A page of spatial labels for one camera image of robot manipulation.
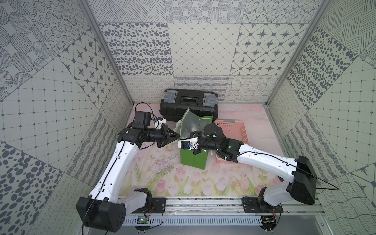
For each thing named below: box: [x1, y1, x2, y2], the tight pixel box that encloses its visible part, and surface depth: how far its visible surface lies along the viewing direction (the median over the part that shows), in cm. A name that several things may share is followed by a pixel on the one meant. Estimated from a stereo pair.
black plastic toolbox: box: [159, 89, 219, 123], surface depth 100 cm
